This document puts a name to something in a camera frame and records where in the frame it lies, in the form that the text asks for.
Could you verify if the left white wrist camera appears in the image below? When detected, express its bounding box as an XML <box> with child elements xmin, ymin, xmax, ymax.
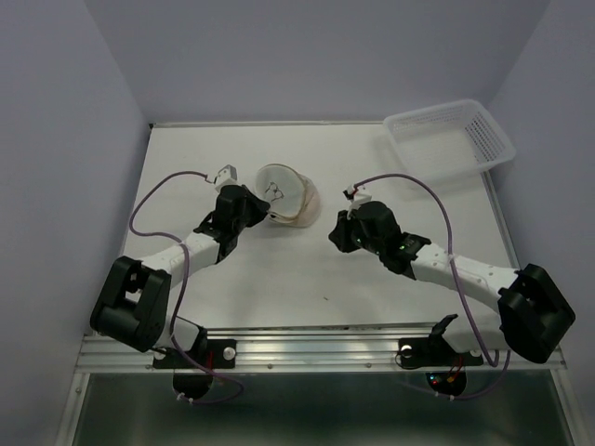
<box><xmin>206</xmin><ymin>164</ymin><xmax>238</xmax><ymax>192</ymax></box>

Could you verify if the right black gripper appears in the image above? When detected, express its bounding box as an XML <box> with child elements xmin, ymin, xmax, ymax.
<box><xmin>327</xmin><ymin>205</ymin><xmax>384</xmax><ymax>256</ymax></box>

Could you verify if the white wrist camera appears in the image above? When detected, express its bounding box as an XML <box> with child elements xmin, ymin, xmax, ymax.
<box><xmin>206</xmin><ymin>164</ymin><xmax>238</xmax><ymax>192</ymax></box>
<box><xmin>343</xmin><ymin>184</ymin><xmax>372</xmax><ymax>209</ymax></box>

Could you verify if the white plastic basket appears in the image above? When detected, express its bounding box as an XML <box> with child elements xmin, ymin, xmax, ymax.
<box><xmin>383</xmin><ymin>99</ymin><xmax>517</xmax><ymax>184</ymax></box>

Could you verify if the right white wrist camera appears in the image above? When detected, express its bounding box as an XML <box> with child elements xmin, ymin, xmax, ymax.
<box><xmin>343</xmin><ymin>184</ymin><xmax>372</xmax><ymax>209</ymax></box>

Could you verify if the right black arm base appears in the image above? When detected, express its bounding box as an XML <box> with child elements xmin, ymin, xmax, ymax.
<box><xmin>394</xmin><ymin>314</ymin><xmax>483</xmax><ymax>370</ymax></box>

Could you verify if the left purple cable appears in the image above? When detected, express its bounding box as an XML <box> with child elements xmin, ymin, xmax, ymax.
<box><xmin>128</xmin><ymin>169</ymin><xmax>246</xmax><ymax>406</ymax></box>

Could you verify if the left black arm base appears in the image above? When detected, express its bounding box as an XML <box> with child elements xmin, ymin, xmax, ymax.
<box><xmin>152</xmin><ymin>338</ymin><xmax>237</xmax><ymax>370</ymax></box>

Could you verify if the aluminium mounting rail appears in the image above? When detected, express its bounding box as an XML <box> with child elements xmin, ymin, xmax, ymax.
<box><xmin>76</xmin><ymin>328</ymin><xmax>569</xmax><ymax>373</ymax></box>

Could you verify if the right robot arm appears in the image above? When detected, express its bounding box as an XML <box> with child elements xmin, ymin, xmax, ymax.
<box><xmin>328</xmin><ymin>201</ymin><xmax>575</xmax><ymax>364</ymax></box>

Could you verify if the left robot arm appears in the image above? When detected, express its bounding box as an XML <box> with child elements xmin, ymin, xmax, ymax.
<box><xmin>90</xmin><ymin>185</ymin><xmax>270</xmax><ymax>366</ymax></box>

